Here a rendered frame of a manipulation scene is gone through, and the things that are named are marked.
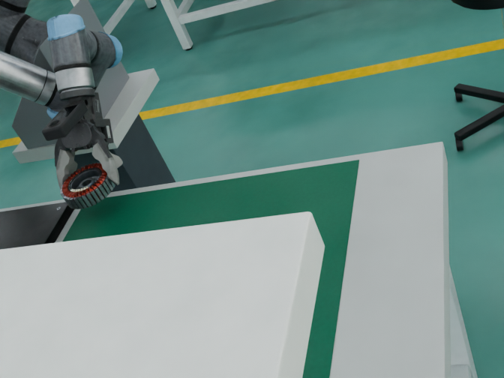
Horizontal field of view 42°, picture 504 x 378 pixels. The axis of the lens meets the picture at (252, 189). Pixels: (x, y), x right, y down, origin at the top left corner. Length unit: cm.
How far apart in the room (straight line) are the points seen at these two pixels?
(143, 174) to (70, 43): 62
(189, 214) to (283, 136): 154
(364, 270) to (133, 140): 103
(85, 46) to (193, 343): 108
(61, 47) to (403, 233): 77
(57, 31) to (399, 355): 91
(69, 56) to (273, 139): 153
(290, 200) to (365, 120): 153
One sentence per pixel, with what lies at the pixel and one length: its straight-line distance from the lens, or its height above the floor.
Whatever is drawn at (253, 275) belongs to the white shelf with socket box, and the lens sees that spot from 41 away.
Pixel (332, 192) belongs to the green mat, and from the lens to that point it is 119.
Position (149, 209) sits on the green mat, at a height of 75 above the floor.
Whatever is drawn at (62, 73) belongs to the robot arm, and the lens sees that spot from 140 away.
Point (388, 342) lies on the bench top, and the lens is 94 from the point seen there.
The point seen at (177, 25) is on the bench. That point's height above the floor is 16.
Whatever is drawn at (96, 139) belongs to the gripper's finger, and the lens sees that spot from 137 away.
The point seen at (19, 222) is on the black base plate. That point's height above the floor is 77.
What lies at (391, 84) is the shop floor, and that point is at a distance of 288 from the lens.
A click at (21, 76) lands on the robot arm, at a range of 150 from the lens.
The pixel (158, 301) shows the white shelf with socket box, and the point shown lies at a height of 120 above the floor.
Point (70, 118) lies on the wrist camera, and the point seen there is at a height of 96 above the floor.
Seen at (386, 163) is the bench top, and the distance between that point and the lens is 121.
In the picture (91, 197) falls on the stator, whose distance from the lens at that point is 135.
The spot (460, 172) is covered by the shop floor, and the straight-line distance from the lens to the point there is 233.
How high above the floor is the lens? 148
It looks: 35 degrees down
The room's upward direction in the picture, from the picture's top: 25 degrees counter-clockwise
